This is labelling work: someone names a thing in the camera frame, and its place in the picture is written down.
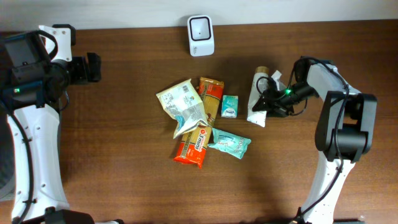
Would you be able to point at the small teal tissue pack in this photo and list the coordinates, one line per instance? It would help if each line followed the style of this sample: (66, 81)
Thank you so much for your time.
(229, 107)

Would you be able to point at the grey plastic mesh basket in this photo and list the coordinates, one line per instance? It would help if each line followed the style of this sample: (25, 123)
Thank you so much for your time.
(8, 179)

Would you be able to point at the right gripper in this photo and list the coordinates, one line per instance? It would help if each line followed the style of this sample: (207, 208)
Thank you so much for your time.
(270, 94)

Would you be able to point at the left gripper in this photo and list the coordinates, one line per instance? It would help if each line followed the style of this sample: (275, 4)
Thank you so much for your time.
(85, 76)

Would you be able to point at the white snack bag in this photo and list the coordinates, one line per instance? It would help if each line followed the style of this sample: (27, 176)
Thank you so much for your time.
(183, 104)

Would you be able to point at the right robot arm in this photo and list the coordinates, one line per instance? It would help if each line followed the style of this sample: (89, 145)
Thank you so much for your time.
(344, 131)

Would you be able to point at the white tube with cork cap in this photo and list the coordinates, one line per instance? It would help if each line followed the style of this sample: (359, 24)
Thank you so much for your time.
(259, 83)

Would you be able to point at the teal wet wipes pack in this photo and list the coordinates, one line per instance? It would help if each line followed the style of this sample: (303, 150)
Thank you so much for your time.
(229, 143)

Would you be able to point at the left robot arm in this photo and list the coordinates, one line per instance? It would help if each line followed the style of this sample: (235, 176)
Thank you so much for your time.
(40, 66)

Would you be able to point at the orange spaghetti package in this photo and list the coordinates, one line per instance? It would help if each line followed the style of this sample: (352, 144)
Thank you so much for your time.
(193, 146)

